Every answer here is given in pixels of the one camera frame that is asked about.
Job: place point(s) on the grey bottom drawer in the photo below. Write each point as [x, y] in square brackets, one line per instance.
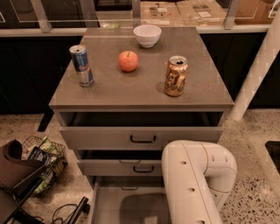
[129, 200]

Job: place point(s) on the grey drawer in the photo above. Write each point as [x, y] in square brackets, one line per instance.
[129, 200]
[138, 130]
[121, 163]

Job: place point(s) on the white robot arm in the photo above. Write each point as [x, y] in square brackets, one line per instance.
[198, 177]

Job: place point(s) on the grey drawer cabinet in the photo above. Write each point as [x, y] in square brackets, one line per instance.
[142, 90]

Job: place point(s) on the grey top drawer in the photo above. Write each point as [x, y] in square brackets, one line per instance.
[138, 130]

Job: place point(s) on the grey middle drawer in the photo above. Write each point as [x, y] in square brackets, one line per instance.
[121, 163]

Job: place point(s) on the red apple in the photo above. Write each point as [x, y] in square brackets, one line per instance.
[128, 61]

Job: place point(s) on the gold soda can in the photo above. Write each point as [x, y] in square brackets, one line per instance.
[176, 73]

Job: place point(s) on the white ceramic bowl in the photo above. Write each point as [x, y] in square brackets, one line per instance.
[147, 35]

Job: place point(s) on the blue silver energy drink can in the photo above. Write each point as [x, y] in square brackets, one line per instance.
[81, 65]

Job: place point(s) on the green snack bag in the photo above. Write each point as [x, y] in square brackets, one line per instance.
[54, 169]

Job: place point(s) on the cardboard box left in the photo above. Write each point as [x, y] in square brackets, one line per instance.
[160, 14]

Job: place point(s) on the cardboard box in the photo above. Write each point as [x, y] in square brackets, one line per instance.
[160, 14]
[201, 12]

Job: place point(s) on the black bar on floor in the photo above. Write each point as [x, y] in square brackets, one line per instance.
[83, 207]

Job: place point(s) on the dark blue snack bag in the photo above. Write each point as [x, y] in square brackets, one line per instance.
[40, 155]

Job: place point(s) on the cardboard box right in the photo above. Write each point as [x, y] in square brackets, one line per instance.
[201, 12]

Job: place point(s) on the brown chair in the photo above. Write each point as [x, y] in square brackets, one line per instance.
[16, 177]

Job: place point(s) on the black object right edge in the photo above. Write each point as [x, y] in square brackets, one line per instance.
[273, 148]

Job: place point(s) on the white railing ledge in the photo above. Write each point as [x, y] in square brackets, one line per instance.
[59, 32]

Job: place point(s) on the black wire basket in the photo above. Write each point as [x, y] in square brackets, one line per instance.
[33, 141]

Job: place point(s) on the white diagonal post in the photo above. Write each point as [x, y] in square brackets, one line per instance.
[264, 58]

